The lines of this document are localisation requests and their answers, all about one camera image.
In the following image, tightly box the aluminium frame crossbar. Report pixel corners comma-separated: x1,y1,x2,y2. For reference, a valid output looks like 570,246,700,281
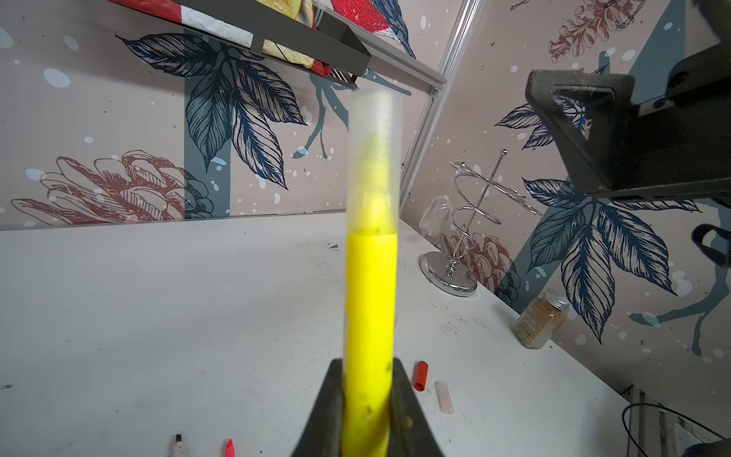
314,1,445,93

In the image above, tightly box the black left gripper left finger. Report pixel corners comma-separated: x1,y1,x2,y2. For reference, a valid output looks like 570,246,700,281
290,359,344,457

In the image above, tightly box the glass spice jar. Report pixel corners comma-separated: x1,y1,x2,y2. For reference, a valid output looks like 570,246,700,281
512,289,570,350

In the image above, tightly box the pale pink pen cap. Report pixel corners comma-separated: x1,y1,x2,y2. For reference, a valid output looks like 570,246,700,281
434,381,455,415

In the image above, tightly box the clear translucent pen cap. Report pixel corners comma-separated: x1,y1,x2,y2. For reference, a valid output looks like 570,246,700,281
346,89,403,235

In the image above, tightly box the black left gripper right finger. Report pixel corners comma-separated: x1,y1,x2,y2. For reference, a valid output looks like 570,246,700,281
389,358,444,457

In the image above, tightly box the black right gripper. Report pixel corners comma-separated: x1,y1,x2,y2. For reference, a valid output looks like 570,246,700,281
525,1,730,200

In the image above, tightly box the yellow highlighter pen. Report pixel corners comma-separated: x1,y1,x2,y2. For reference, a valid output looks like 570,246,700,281
341,232,398,456

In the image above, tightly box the red cassava chips bag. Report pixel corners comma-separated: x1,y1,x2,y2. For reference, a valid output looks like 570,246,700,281
107,0,332,78

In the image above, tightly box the red pen cap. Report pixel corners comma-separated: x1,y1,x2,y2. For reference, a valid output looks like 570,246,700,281
411,361,429,391

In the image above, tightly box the white marker pen red end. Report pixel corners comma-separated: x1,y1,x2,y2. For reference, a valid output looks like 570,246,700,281
171,434,188,457

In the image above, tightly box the chrome spiral glass holder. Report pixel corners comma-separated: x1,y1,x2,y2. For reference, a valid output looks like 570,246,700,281
418,149,541,298

